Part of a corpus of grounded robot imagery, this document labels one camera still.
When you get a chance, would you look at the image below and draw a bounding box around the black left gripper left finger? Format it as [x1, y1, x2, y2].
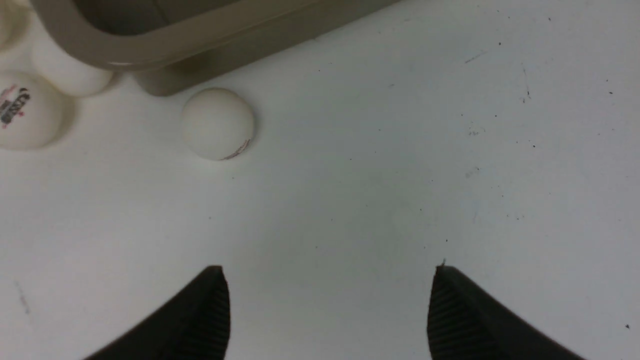
[87, 265, 231, 360]

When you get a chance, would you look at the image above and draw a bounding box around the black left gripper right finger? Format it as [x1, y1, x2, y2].
[427, 265, 579, 360]

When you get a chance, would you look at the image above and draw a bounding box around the white logo ball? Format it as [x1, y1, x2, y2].
[180, 88, 256, 161]

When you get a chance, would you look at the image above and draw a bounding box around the white logo ball left corner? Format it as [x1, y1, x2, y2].
[0, 70, 64, 151]

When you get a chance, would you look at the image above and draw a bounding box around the beige plastic bin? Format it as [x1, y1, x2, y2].
[30, 0, 393, 96]

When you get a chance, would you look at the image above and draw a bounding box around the white ball under left rim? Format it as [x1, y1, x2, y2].
[30, 34, 114, 98]

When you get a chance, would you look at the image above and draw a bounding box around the white ball left side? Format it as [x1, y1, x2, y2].
[0, 0, 32, 51]

